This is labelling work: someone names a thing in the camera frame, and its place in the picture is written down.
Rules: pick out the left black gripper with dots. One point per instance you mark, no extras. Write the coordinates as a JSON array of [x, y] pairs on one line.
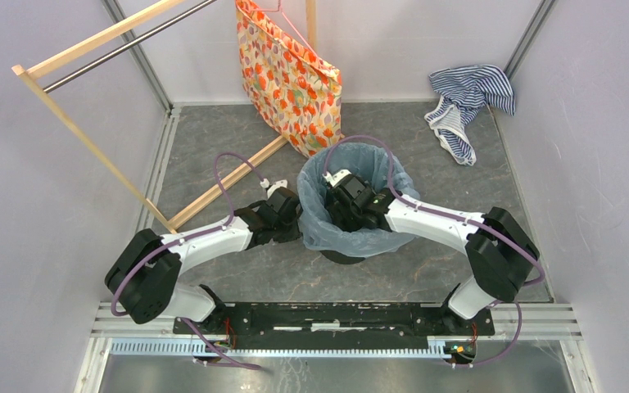
[[292, 234]]

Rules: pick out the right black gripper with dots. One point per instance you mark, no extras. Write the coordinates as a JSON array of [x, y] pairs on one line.
[[337, 212]]

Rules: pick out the light blue plastic bag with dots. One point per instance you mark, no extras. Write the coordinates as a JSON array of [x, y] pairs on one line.
[[318, 231]]

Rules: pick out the black plastic trash bin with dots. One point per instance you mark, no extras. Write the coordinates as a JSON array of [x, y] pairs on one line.
[[339, 258]]

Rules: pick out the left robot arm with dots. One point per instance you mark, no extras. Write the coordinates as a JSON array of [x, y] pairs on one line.
[[144, 279]]

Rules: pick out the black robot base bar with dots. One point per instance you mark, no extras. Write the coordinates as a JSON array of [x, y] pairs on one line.
[[336, 326]]

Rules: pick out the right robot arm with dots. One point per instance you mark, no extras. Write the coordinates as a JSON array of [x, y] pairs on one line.
[[500, 253]]

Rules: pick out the floral orange cloth bag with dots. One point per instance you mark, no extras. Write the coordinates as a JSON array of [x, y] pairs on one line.
[[297, 93]]

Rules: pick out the blue striped cloth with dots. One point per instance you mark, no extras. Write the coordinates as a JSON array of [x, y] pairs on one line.
[[463, 92]]

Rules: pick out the pink clothes hanger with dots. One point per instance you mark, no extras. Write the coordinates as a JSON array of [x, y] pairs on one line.
[[293, 24]]

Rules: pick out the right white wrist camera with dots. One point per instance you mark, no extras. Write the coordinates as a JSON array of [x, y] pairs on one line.
[[333, 179]]

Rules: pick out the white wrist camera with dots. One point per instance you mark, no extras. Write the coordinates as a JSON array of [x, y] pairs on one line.
[[271, 187], [333, 179]]

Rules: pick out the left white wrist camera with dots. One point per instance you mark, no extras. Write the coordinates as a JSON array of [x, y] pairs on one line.
[[271, 187]]

